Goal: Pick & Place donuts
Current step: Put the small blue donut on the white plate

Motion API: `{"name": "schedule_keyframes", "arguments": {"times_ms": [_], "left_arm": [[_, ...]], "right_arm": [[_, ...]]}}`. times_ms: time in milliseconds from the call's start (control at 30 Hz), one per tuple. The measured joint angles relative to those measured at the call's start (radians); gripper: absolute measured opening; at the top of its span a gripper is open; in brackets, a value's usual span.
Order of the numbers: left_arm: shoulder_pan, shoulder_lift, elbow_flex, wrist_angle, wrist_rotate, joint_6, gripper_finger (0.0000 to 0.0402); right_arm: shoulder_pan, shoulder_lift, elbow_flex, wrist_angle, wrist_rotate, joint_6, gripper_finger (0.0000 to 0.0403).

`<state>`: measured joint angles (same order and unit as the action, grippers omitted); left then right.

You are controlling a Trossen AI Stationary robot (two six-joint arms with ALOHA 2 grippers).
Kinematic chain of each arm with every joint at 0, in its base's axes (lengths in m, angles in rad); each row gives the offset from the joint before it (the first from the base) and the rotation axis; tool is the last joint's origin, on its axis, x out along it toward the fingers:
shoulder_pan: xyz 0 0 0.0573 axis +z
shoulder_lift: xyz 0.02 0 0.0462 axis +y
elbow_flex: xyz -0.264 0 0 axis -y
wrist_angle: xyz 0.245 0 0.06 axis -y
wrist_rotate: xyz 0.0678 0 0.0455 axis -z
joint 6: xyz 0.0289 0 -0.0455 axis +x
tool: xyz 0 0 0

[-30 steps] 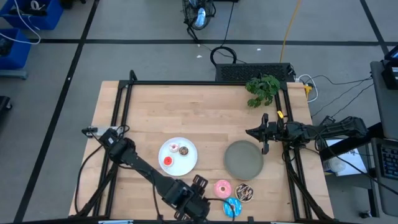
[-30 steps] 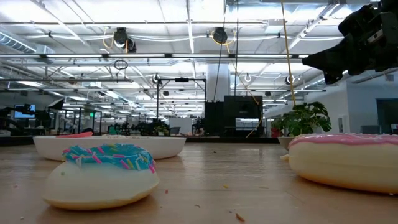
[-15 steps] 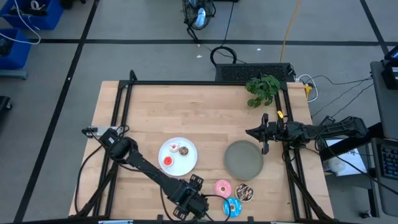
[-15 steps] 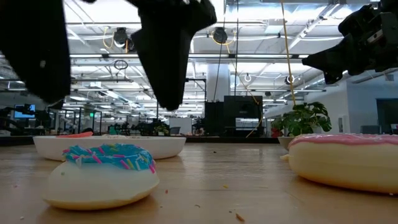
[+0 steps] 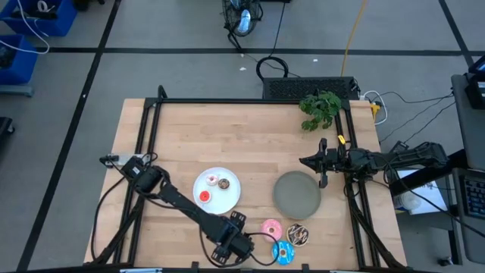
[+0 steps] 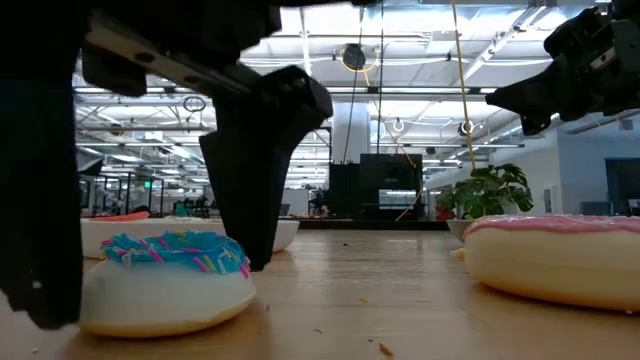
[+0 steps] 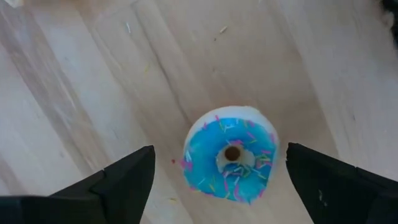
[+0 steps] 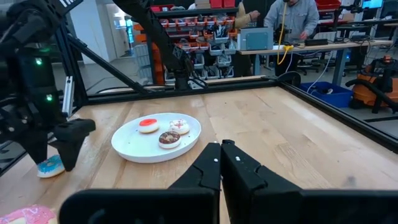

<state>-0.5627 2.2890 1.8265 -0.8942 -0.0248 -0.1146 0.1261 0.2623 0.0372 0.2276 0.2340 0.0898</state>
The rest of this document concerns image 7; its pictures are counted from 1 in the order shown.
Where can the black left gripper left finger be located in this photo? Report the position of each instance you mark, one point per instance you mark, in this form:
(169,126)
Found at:
(118,189)

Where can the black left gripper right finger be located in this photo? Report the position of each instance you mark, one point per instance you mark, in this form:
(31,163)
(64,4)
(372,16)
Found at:
(335,193)

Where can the blue iced sprinkled donut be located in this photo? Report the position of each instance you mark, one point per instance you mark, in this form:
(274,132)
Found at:
(230,155)

